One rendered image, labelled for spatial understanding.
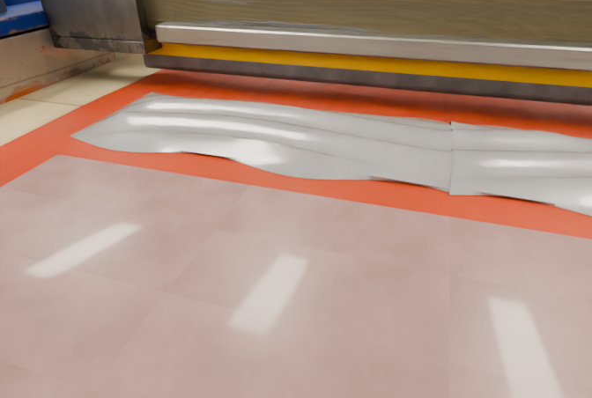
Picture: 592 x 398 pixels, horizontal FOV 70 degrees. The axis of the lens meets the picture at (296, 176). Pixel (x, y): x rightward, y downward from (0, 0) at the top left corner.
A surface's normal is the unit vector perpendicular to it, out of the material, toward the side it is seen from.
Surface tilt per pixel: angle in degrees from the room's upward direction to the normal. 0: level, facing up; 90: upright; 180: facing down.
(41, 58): 90
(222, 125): 18
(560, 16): 75
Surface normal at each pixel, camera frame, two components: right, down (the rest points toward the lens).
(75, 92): -0.01, -0.87
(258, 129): -0.20, -0.47
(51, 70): 0.95, 0.15
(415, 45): -0.31, 0.48
